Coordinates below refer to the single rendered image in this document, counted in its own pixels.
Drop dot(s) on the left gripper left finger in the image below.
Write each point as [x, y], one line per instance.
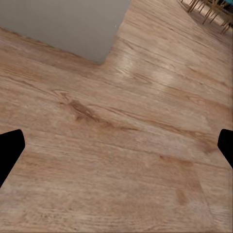
[12, 145]

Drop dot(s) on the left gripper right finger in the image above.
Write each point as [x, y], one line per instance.
[225, 144]

